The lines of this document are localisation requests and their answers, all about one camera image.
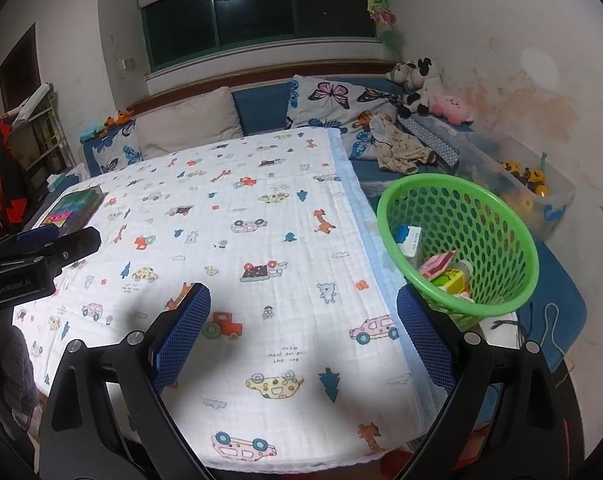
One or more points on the clear plastic toy bin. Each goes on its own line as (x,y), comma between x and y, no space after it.
(523,179)

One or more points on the left butterfly pillow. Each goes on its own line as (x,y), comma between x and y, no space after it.
(117,149)

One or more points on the pink plush toy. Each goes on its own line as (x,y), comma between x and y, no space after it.
(453,109)

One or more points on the blue floor mat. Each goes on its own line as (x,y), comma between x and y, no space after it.
(556,313)

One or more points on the black white cow plush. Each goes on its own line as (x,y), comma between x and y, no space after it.
(420,80)

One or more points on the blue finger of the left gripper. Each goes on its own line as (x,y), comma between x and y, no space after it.
(30,241)

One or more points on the pink snack box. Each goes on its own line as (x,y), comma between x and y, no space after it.
(436,265)

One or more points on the beige pillow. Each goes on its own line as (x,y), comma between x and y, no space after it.
(209,118)

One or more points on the blue white patterned cloth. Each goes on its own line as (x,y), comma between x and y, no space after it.
(443,139)

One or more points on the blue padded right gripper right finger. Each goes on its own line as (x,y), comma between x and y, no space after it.
(415,316)

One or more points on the metal shelf rack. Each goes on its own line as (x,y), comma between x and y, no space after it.
(37,138)

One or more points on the blue white milk carton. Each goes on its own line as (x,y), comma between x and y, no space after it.
(408,239)

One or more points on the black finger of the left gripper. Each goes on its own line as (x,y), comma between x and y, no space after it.
(70,248)

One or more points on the green plastic mesh basket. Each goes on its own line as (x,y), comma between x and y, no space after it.
(456,214)

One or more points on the clear plastic bottle yellow label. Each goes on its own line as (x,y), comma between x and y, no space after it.
(455,279)

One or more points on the orange toy on headboard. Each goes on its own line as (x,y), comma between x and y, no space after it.
(122,117)

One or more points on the colourful dark box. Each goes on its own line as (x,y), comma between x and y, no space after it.
(73,211)

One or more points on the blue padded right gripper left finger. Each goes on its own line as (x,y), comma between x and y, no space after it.
(175,333)

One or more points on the butterfly print pillow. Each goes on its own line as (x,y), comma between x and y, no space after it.
(349,108)

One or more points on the dark window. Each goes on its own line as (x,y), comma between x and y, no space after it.
(177,31)

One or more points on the colourful wall decoration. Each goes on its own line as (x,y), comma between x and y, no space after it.
(385,25)

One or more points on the beige patterned clothes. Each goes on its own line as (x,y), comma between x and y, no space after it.
(397,151)

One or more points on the white cartoon print blanket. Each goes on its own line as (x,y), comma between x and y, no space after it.
(302,363)

